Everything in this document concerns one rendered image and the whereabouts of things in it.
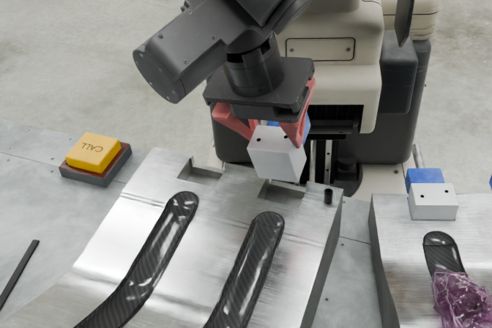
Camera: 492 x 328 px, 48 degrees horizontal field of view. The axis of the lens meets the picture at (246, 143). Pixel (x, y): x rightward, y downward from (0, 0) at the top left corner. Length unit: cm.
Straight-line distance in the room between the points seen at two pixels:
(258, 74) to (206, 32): 9
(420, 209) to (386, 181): 86
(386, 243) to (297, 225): 11
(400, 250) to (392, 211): 6
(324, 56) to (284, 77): 47
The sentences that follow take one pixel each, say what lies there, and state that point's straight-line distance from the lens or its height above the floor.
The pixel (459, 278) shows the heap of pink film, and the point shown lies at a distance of 62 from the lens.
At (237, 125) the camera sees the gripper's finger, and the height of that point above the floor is 101.
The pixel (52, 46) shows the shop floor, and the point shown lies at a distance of 286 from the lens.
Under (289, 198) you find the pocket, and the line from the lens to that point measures 70.
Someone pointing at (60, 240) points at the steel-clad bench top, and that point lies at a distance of 80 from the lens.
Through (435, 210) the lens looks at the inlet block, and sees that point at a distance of 70.
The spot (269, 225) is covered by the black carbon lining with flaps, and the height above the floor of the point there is 89.
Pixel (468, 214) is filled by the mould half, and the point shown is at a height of 85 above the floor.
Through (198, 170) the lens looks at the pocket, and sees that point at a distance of 74.
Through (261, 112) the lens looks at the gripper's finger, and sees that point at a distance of 54.
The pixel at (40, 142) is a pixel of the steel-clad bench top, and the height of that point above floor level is 80.
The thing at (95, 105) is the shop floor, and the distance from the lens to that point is 238.
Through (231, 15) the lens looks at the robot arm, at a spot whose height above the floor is 116.
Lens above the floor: 139
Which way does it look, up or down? 42 degrees down
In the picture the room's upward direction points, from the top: 5 degrees counter-clockwise
